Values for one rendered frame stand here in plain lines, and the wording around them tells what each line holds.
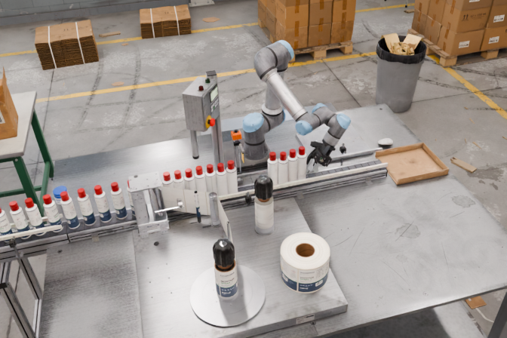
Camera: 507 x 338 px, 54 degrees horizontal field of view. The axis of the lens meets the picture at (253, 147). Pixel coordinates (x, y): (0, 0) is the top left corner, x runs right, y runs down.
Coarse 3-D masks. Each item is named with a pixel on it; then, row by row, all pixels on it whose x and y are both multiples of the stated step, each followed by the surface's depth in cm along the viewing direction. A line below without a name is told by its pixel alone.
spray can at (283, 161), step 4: (280, 152) 247; (284, 152) 247; (280, 156) 247; (284, 156) 246; (280, 160) 249; (284, 160) 248; (280, 164) 249; (284, 164) 248; (280, 168) 250; (284, 168) 250; (280, 172) 252; (284, 172) 251; (280, 176) 253; (284, 176) 252; (280, 180) 255; (284, 180) 254
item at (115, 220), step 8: (376, 160) 274; (336, 168) 269; (344, 168) 269; (352, 168) 268; (384, 168) 268; (312, 176) 264; (344, 176) 263; (304, 184) 259; (224, 200) 251; (96, 216) 244; (112, 216) 244; (128, 216) 244; (80, 224) 240; (96, 224) 240; (104, 224) 239; (112, 224) 240
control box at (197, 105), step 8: (200, 80) 229; (192, 88) 223; (208, 88) 223; (184, 96) 220; (192, 96) 218; (200, 96) 217; (208, 96) 223; (184, 104) 222; (192, 104) 221; (200, 104) 219; (208, 104) 225; (192, 112) 224; (200, 112) 222; (208, 112) 226; (216, 112) 235; (192, 120) 226; (200, 120) 225; (192, 128) 229; (200, 128) 227
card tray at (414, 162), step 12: (420, 144) 288; (384, 156) 284; (396, 156) 283; (408, 156) 283; (420, 156) 283; (432, 156) 280; (396, 168) 275; (408, 168) 274; (420, 168) 274; (432, 168) 274; (444, 168) 271; (396, 180) 266; (408, 180) 264
